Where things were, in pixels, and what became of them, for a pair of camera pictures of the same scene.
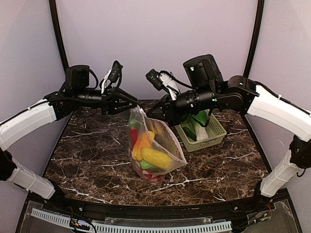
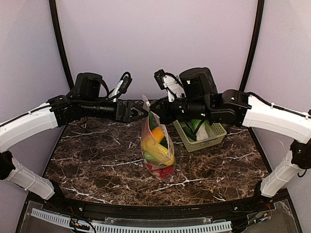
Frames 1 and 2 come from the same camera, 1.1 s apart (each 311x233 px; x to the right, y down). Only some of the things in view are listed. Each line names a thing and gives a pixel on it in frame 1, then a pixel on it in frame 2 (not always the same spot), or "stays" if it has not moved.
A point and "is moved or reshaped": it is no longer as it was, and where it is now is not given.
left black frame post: [58, 29] stays
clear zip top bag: [155, 147] is moved or reshaped
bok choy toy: [198, 122] stays
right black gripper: [168, 109] stays
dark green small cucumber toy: [190, 134] stays
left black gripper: [107, 102] → [120, 110]
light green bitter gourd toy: [146, 165] → [149, 157]
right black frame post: [256, 39] stays
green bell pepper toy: [134, 123] → [151, 121]
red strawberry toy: [150, 174] → [164, 172]
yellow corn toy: [157, 158] is moved or reshaped
